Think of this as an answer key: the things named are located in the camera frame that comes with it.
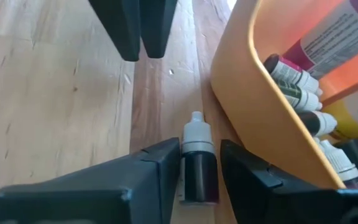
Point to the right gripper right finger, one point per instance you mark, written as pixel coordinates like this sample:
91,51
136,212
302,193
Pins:
275,202

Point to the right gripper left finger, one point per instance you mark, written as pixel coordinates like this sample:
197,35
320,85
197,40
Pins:
89,193

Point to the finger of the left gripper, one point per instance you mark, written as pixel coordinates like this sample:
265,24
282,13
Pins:
120,25
155,25

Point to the small dark red coloring bottle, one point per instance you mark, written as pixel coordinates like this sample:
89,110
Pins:
199,174

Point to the yellow plastic bin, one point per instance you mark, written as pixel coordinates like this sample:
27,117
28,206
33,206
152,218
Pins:
253,102

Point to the small dark green coloring bottle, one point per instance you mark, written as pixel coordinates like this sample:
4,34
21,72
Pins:
300,98

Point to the large orange coloring bottle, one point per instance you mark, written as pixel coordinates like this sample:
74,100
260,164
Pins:
353,74

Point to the large dark red coloring bottle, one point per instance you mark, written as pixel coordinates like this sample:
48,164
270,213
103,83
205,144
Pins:
337,34

